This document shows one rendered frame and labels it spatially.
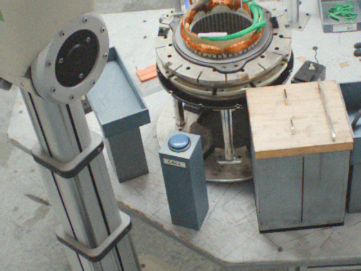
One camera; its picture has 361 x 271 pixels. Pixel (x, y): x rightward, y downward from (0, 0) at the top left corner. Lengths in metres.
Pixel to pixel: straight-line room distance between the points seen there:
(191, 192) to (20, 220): 1.36
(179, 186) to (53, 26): 0.63
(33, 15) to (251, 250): 0.84
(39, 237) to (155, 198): 1.07
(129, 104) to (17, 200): 1.35
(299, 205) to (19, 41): 0.80
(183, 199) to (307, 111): 0.34
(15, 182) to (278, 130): 1.68
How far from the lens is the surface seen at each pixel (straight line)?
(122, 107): 1.63
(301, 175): 1.52
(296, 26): 2.19
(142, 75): 2.04
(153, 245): 2.63
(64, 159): 1.32
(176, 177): 1.54
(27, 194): 2.91
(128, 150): 1.72
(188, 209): 1.62
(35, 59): 1.08
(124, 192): 1.78
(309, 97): 1.55
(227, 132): 1.69
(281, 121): 1.50
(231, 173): 1.75
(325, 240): 1.65
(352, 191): 1.64
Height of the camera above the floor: 2.13
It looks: 45 degrees down
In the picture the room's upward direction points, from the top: 9 degrees counter-clockwise
